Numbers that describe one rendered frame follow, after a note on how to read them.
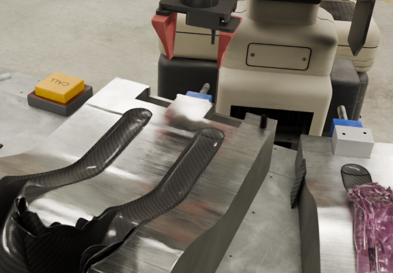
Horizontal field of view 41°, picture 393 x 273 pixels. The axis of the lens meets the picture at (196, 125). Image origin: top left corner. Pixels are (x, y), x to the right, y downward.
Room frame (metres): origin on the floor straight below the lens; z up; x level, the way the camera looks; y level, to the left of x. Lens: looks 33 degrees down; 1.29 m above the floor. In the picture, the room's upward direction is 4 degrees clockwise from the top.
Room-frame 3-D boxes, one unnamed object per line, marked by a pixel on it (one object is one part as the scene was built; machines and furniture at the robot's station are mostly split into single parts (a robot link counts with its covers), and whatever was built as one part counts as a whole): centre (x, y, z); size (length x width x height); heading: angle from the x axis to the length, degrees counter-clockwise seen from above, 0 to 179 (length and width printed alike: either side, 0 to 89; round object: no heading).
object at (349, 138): (0.67, -0.22, 0.86); 0.13 x 0.05 x 0.05; 176
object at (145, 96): (0.68, 0.06, 0.87); 0.05 x 0.05 x 0.04; 69
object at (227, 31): (0.73, -0.02, 0.96); 0.07 x 0.07 x 0.09; 76
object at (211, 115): (0.64, -0.04, 0.87); 0.05 x 0.05 x 0.04; 69
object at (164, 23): (0.74, 0.03, 0.96); 0.07 x 0.07 x 0.09; 76
